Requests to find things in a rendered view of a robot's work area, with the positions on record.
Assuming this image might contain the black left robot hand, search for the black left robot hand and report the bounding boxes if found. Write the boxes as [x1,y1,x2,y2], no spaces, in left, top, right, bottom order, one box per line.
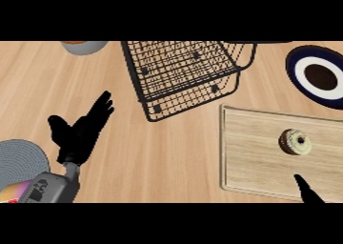
[48,90,117,167]

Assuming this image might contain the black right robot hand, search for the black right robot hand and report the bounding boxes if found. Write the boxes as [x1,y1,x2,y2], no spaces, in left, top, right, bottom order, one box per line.
[294,173,328,204]

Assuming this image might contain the pale wooden tray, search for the pale wooden tray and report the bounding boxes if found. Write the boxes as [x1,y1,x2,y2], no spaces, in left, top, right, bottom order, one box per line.
[219,104,343,204]

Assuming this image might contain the cream frosted chocolate cupcake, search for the cream frosted chocolate cupcake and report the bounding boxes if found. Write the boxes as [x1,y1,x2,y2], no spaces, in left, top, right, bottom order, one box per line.
[277,128,314,156]

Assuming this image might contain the pink and orange object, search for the pink and orange object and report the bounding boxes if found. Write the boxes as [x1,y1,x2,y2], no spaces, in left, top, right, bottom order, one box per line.
[0,179,34,204]

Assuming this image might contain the grey bowl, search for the grey bowl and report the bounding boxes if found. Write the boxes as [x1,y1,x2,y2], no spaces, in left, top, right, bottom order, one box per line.
[61,40,109,56]

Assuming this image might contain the navy and white plate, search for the navy and white plate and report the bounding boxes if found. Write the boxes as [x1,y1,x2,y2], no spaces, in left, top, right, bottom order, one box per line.
[285,44,343,111]

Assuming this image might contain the black wire tiered basket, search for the black wire tiered basket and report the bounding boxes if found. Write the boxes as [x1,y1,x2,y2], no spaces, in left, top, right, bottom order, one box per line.
[120,40,260,123]

